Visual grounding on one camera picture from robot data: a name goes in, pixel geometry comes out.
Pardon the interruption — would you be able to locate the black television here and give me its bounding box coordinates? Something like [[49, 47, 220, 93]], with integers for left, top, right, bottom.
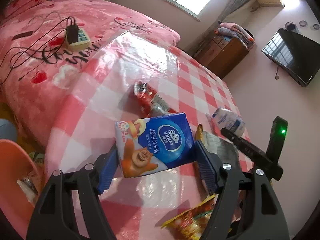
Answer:
[[261, 28, 320, 87]]

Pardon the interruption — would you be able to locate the black phone on bed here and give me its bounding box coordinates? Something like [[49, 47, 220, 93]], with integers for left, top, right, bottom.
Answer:
[[12, 31, 34, 40]]

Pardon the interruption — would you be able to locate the black charger adapter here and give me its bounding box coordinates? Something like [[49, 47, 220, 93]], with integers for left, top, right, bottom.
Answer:
[[66, 24, 79, 44]]

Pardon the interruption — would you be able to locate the folded blankets pile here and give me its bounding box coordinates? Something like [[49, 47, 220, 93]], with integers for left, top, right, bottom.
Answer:
[[216, 22, 255, 50]]

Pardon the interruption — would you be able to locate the yellow snack wrapper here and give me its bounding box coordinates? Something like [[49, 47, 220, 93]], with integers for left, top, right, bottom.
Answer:
[[161, 194, 216, 239]]

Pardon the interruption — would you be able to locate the blue tissue pack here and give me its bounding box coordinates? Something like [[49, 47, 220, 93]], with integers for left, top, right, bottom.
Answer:
[[115, 113, 194, 178]]

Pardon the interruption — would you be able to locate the cream power strip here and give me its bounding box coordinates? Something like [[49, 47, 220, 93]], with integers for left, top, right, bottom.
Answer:
[[66, 28, 91, 51]]

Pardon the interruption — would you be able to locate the pink checkered tablecloth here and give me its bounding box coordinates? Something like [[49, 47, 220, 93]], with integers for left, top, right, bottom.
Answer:
[[45, 32, 238, 239]]

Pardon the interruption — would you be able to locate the pink bed blanket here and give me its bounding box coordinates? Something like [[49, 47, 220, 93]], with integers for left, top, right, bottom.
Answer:
[[1, 0, 180, 146]]

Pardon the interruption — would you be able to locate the brown wooden dresser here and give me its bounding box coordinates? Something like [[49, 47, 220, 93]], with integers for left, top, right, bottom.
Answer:
[[195, 31, 249, 79]]

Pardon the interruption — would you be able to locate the small plastic drink bottle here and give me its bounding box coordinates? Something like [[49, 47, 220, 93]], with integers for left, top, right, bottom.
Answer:
[[212, 107, 245, 137]]

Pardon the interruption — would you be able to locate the air conditioner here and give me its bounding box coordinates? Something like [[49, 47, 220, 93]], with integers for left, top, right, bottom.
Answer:
[[251, 0, 285, 12]]

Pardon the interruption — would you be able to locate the red snack wrapper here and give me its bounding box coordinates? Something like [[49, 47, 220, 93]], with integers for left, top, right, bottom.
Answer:
[[133, 81, 177, 118]]

